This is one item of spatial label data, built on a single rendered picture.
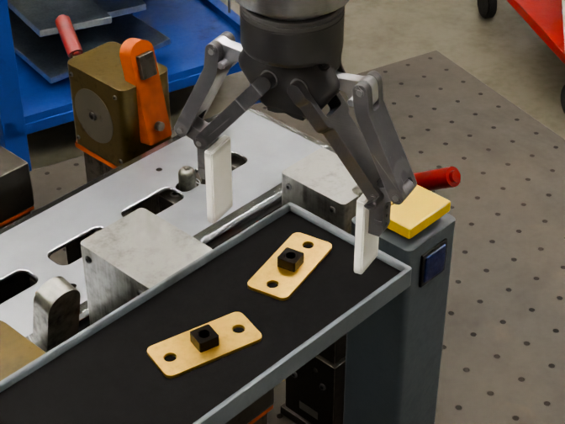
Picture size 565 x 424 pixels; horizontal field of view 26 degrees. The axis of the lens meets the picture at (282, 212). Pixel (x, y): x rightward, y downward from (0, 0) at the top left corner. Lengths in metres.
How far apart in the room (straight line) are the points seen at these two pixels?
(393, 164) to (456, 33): 3.02
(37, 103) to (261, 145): 1.80
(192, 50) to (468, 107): 1.41
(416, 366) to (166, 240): 0.27
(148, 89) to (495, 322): 0.57
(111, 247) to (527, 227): 0.88
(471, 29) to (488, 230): 2.14
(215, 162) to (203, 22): 2.59
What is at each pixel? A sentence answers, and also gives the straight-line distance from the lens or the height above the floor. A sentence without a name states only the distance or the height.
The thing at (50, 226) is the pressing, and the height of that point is 1.00.
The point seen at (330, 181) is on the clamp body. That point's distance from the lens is 1.29.
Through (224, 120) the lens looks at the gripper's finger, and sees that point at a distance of 0.95.
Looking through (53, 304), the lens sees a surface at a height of 1.10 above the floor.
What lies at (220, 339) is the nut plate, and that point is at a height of 1.16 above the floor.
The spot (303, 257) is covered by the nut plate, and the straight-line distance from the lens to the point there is 1.01.
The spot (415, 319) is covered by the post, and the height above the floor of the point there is 1.05.
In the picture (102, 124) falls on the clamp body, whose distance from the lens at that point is 1.52.
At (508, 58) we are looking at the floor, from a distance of 3.79.
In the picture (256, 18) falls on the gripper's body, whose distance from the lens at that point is 0.86.
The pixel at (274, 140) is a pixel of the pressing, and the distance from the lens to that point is 1.47.
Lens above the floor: 1.79
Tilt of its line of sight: 36 degrees down
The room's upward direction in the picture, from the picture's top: straight up
